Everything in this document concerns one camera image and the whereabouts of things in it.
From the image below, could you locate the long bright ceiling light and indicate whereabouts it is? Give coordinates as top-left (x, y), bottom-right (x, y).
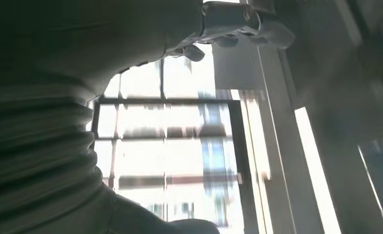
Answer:
top-left (294, 106), bottom-right (342, 234)

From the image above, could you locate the window with dark frame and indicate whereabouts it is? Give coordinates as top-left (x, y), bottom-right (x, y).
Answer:
top-left (87, 43), bottom-right (255, 234)

